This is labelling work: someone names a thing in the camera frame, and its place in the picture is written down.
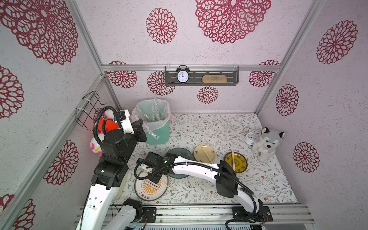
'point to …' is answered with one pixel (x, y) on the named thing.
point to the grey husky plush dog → (266, 146)
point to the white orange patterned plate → (146, 189)
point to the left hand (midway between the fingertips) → (141, 121)
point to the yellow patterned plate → (241, 163)
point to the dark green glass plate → (184, 153)
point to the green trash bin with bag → (155, 115)
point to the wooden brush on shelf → (213, 79)
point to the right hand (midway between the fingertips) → (149, 174)
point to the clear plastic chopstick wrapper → (154, 135)
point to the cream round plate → (200, 155)
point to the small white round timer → (250, 138)
